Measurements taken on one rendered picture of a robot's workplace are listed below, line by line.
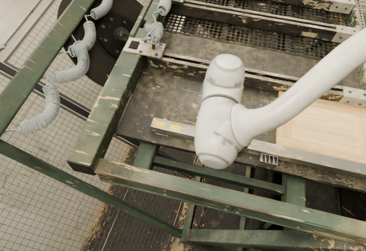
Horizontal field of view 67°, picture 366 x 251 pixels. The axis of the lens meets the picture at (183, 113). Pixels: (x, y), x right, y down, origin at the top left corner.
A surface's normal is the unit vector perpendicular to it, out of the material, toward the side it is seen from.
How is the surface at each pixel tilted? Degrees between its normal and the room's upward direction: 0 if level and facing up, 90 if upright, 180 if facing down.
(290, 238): 0
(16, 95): 90
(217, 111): 22
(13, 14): 90
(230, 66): 54
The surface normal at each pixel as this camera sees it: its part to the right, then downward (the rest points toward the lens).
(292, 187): 0.03, -0.55
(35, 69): 0.63, -0.29
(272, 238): -0.74, -0.51
